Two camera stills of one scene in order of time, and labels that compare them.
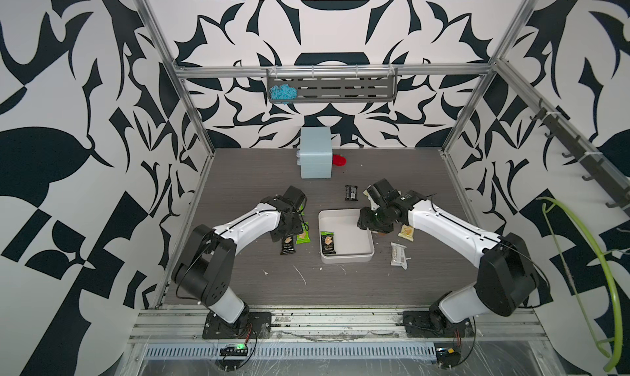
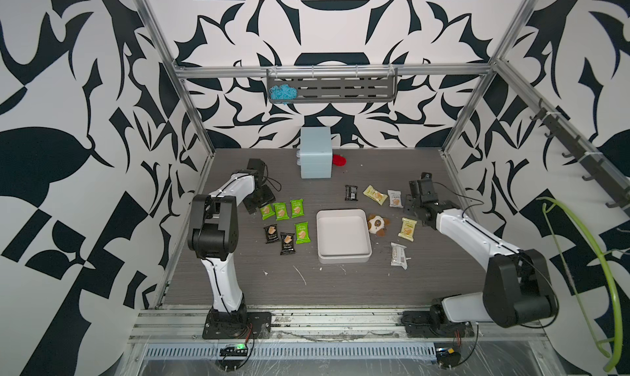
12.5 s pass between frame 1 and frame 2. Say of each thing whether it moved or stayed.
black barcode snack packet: stayed
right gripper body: moved
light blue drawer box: stayed
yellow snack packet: stayed
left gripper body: moved
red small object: stayed
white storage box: stayed
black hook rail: stayed
